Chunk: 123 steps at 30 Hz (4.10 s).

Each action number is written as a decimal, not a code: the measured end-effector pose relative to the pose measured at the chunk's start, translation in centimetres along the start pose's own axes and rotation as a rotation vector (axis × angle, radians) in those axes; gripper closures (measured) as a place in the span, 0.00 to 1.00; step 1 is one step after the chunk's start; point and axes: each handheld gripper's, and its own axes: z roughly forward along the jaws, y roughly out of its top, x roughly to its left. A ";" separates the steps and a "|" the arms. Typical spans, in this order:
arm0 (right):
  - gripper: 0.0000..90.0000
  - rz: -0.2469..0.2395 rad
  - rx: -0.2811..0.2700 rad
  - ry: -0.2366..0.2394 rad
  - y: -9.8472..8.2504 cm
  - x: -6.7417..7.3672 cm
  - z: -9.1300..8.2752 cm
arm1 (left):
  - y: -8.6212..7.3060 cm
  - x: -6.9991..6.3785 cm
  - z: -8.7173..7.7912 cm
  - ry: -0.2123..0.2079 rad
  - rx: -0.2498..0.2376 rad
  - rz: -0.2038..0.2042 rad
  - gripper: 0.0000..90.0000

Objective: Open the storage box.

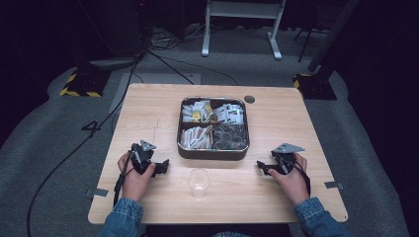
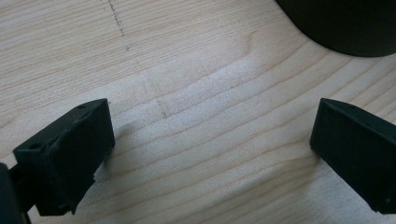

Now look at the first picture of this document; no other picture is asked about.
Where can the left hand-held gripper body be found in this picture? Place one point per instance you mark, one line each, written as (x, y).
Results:
(142, 154)

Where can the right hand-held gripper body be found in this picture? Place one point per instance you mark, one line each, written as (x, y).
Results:
(286, 161)

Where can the dark square compartment box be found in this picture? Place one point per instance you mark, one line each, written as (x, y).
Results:
(210, 154)

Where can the person's right hand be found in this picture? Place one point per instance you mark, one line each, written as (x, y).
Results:
(294, 186)

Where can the person's left hand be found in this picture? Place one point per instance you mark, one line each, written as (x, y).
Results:
(133, 182)

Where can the clear plastic cup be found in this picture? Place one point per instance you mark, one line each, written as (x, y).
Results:
(199, 182)

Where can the pile of paper-wrapped wooden stirrers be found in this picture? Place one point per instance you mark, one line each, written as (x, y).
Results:
(196, 137)

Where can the pile of clear tea pouches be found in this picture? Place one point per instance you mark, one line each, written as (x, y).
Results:
(230, 136)

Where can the grey tape piece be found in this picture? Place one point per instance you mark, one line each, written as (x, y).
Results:
(333, 185)
(99, 192)

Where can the pile of printed white sachets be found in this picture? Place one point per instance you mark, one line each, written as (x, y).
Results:
(231, 114)

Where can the pile of white tea bags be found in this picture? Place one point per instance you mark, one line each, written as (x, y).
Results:
(197, 112)

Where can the dark round table grommet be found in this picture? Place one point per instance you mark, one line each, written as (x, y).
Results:
(249, 99)

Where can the person's denim leg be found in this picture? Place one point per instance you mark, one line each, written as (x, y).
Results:
(230, 234)

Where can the black tripod legs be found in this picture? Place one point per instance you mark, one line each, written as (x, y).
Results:
(304, 42)

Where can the grey metal pole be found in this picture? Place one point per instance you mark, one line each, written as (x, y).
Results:
(332, 36)

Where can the white metal stand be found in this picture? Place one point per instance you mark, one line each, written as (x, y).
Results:
(242, 10)

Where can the yellow-black striped base plate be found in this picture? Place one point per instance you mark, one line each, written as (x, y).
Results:
(314, 87)
(84, 84)

